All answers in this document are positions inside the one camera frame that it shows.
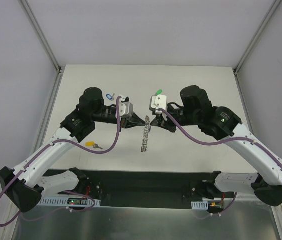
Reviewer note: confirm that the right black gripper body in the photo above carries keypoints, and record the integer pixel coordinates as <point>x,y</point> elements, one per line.
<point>162,121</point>

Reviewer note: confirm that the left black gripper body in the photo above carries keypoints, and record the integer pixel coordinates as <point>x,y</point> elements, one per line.
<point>125,122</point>

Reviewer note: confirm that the metal disc keyring holder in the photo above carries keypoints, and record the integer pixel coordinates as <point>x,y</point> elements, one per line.
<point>145,136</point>

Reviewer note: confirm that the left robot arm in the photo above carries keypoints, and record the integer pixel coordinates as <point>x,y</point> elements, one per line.
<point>25,185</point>

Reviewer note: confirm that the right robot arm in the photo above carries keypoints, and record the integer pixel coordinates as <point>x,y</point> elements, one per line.
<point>209,125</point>

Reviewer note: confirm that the key with blue outlined tag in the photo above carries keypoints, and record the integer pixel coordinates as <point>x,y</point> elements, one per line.
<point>110,96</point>

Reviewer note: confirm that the key with green tag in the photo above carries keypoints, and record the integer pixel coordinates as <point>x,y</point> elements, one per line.
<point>158,92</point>

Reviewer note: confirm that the key with yellow tag lower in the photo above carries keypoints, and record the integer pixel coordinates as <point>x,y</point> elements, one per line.
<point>93,145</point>

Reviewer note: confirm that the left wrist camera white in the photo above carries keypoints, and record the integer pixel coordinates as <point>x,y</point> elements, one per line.
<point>125,107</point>

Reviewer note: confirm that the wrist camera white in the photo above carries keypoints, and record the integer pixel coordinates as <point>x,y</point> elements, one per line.
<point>157,102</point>
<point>125,107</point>

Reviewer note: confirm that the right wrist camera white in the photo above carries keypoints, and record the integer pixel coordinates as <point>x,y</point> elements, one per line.
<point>157,102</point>

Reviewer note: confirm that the left aluminium frame post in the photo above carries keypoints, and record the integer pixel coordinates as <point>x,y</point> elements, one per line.
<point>39,33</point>

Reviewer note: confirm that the aluminium frame post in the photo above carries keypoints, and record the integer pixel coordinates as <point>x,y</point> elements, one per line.
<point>255,38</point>
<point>39,33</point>

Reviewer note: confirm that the right aluminium frame post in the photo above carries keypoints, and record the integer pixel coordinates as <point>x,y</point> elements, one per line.
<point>255,38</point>

